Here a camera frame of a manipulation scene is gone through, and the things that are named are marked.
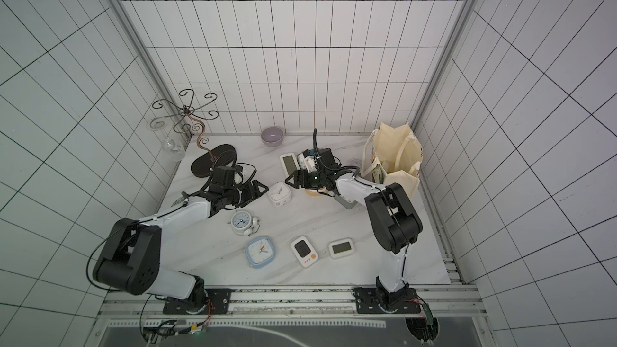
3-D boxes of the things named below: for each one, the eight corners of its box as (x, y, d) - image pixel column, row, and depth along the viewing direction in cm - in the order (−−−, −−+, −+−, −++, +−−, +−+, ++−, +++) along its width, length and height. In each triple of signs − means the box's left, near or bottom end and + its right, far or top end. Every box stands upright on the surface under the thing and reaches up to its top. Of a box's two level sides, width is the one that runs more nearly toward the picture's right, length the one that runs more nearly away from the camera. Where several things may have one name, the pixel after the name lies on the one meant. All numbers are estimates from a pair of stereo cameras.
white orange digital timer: (306, 270, 80) (306, 268, 78) (290, 246, 85) (289, 243, 83) (319, 260, 82) (320, 257, 80) (303, 237, 88) (302, 233, 85)
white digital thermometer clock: (331, 259, 83) (331, 256, 81) (327, 243, 86) (327, 241, 84) (356, 253, 84) (357, 251, 82) (351, 238, 87) (352, 236, 86)
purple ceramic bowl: (261, 147, 116) (259, 141, 112) (264, 131, 123) (263, 125, 120) (282, 147, 116) (281, 142, 112) (283, 131, 123) (283, 125, 120)
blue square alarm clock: (250, 270, 80) (248, 267, 78) (246, 243, 86) (244, 240, 84) (276, 261, 82) (275, 258, 80) (271, 235, 88) (270, 232, 86)
